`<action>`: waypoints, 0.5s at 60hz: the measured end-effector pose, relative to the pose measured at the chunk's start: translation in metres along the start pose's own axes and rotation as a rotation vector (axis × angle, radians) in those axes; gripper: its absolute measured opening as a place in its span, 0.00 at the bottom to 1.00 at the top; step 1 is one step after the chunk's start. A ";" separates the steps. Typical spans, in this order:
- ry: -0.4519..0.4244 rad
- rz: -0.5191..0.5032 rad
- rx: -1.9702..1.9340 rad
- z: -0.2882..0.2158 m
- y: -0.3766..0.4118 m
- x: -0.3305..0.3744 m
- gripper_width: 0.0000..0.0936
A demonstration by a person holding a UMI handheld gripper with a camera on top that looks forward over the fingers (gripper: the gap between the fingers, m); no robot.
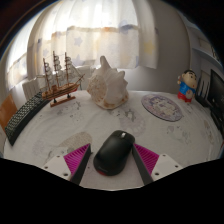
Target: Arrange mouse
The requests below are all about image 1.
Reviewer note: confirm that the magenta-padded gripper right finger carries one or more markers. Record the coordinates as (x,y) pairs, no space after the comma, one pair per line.
(148,160)

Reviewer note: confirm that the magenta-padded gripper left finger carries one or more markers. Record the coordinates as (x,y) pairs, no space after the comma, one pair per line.
(76,159)

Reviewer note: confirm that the black computer mouse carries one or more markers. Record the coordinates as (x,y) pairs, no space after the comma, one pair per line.
(112,153)

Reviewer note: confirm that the round purple printed mouse pad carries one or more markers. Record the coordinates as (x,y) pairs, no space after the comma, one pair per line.
(161,107)

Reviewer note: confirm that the white printed tablecloth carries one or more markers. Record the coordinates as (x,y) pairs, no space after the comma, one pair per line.
(83,123)

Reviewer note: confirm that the black keyboard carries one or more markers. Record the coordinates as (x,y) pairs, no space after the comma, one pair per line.
(23,116)

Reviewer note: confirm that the wooden model sailing ship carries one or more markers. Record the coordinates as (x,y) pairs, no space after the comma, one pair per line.
(61,90)

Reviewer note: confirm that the large white conch shell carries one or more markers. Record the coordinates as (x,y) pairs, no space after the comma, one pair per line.
(108,86)

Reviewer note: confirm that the cartoon boy figurine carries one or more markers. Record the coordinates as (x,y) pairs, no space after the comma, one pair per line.
(187,87)

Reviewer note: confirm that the orange wooden chair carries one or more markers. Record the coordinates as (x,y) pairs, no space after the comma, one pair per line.
(7,110)

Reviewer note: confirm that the black monitor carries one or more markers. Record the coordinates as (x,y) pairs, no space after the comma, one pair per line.
(217,96)

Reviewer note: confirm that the white star-print curtain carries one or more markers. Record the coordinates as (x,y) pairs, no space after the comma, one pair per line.
(96,40)

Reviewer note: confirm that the white wall shelf unit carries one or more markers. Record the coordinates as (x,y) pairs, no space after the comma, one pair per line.
(203,46)

